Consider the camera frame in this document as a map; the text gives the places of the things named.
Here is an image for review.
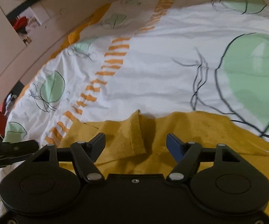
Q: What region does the orange fitted bed sheet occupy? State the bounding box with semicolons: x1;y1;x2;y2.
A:
15;3;112;104

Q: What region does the white leaf print duvet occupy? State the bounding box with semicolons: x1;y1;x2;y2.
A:
4;0;269;147

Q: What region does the mustard yellow knit sweater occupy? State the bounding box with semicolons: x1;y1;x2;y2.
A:
59;109;269;224

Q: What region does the wooden bed frame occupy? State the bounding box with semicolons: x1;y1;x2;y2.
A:
0;0;269;110

